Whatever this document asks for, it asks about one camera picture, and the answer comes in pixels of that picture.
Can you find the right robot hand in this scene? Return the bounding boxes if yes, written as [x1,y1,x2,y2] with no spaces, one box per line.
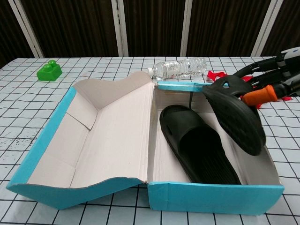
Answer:
[231,47,300,105]

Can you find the black slipper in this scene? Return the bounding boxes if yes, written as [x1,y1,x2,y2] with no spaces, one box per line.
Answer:
[159,105,242,185]
[202,75,267,157]

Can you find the light blue cardboard shoe box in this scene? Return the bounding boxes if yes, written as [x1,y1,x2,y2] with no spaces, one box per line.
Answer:
[5,71,285,214]

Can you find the dark pleated screen panel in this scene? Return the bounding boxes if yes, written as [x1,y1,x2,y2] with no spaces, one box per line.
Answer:
[0,0,36,68]
[187,0,274,57]
[21,0,119,58]
[261,0,300,57]
[120,0,187,57]

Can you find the clear plastic water bottle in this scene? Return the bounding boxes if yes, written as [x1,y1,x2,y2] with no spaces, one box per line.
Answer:
[147,57,207,79]

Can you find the green toy building block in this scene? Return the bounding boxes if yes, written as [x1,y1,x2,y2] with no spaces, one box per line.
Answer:
[37,60,62,83]

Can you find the white checkered tablecloth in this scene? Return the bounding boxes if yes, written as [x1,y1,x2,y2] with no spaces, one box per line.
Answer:
[0,55,300,225]

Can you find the white screen frame post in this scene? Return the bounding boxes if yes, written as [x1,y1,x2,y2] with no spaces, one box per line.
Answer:
[252,0,283,57]
[180,0,193,57]
[111,0,129,57]
[9,0,45,58]

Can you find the red strap lanyard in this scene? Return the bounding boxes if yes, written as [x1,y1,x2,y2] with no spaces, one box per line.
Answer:
[207,70,293,109]

